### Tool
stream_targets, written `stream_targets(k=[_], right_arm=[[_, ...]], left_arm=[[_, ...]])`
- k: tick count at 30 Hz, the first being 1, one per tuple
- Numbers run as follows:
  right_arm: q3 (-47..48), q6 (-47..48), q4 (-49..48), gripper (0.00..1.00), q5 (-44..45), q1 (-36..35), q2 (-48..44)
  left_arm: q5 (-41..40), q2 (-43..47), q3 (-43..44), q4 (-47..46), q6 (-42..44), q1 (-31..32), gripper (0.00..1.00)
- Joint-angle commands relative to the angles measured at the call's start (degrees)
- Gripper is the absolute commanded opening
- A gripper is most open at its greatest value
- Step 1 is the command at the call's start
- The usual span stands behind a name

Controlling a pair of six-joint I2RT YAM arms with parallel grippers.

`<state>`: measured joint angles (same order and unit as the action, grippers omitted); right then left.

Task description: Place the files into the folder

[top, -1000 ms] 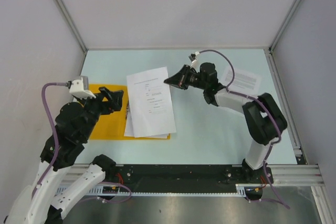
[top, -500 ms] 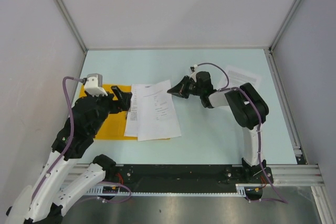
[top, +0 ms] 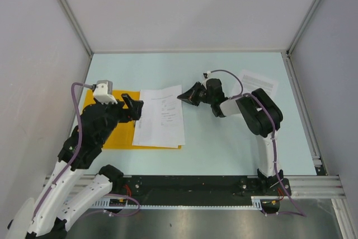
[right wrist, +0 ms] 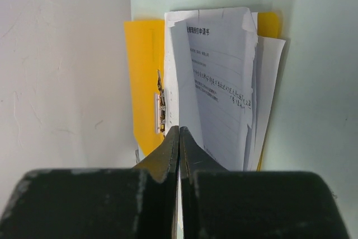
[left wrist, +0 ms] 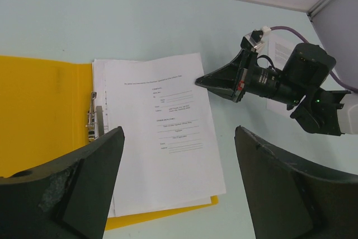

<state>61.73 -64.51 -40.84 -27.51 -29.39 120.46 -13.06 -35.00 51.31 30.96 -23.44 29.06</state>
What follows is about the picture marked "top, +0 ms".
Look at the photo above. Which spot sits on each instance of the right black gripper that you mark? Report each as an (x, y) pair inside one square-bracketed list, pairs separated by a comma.
[(191, 95)]

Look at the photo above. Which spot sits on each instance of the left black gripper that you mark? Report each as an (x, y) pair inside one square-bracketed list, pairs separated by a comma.
[(134, 111)]

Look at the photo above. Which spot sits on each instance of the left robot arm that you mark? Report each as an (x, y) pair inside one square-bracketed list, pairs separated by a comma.
[(53, 214)]

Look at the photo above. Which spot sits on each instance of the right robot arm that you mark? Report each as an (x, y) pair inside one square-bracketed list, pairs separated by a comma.
[(261, 115)]

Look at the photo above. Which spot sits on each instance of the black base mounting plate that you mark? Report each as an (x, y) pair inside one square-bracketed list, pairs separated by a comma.
[(197, 190)]

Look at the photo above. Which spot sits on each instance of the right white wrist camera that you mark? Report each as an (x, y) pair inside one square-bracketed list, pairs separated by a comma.
[(206, 78)]

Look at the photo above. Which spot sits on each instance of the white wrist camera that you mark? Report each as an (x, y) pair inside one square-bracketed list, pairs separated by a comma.
[(103, 92), (206, 78)]

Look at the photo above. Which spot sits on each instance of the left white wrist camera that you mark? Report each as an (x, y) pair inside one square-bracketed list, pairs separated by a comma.
[(103, 92)]

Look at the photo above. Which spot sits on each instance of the right aluminium corner post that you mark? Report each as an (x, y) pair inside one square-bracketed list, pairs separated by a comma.
[(303, 26)]

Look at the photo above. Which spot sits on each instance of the aluminium corner post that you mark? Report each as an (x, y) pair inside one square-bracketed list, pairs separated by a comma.
[(303, 26), (69, 14)]

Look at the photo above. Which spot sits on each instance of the grey slotted cable duct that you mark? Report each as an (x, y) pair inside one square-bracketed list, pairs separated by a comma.
[(115, 203)]

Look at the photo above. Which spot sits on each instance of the left aluminium corner post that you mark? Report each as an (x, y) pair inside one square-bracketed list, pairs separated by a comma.
[(69, 14)]

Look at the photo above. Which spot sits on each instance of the aluminium frame rail front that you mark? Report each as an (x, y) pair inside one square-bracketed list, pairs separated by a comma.
[(310, 187)]

